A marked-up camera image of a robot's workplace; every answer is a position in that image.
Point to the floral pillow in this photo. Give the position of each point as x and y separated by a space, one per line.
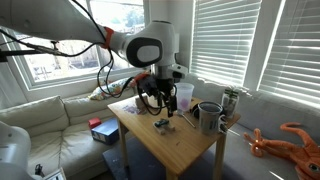
113 89

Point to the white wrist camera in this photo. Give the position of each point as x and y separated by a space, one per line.
177 71

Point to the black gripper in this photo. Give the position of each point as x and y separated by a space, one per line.
155 86

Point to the red box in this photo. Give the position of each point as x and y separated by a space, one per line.
94 122

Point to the blue box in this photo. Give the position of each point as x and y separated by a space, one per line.
106 131

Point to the dark rug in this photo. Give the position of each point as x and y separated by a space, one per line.
143 163

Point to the wooden table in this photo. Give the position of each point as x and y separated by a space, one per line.
173 146

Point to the grey cup with barcode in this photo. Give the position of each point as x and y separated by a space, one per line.
209 120

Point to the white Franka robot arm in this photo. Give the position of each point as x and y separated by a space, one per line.
66 20

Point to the white leather sofa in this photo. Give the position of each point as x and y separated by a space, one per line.
50 140

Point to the orange squid plush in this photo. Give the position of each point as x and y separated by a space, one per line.
300 153

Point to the translucent plastic cup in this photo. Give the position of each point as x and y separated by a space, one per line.
185 96

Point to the thin white stick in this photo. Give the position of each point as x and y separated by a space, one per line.
188 121

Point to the black camera on tripod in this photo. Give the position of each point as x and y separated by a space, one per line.
20 53

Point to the white flat panel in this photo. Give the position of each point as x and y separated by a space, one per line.
55 175

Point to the grey fabric sofa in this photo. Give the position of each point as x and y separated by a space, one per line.
266 110

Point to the green toy car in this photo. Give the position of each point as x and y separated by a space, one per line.
161 122

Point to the white framed window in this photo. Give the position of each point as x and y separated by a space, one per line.
66 65

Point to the white plastic object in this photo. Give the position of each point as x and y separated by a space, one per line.
222 126

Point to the light wooden block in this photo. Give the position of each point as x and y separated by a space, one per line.
170 128
159 129

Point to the white window blind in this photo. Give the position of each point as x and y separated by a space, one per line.
293 50
223 40

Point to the black round object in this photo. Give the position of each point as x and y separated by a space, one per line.
195 112

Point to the white second robot base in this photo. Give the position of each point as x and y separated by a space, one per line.
13 150

